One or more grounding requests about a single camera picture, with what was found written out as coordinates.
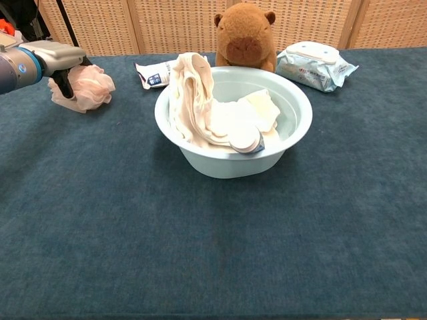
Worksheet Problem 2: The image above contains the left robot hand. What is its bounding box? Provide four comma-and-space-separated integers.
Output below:
41, 40, 93, 100

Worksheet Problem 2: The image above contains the pink mesh bath pouf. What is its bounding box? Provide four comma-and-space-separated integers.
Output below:
47, 64, 117, 114

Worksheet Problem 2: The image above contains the white towel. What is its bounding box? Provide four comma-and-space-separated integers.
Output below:
167, 52, 281, 150

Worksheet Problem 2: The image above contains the blue white toothpaste tube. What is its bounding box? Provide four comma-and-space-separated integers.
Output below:
228, 128, 267, 155

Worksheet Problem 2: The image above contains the light blue plastic basin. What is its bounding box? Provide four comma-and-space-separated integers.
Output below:
154, 65, 314, 180

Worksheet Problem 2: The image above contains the black tripod stand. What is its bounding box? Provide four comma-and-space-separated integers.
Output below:
55, 0, 81, 49

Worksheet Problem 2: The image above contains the white tissue pack blue label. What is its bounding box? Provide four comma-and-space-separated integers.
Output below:
133, 59, 174, 91

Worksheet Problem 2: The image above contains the woven rattan folding screen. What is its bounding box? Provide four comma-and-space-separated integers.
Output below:
35, 0, 427, 57

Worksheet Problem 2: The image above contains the brown capybara plush toy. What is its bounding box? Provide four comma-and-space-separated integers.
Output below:
213, 2, 278, 73

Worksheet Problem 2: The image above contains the dark blue table mat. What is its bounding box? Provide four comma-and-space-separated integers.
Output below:
0, 47, 427, 320

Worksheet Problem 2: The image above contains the light blue wet wipes pack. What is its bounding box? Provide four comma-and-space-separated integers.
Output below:
276, 41, 360, 93

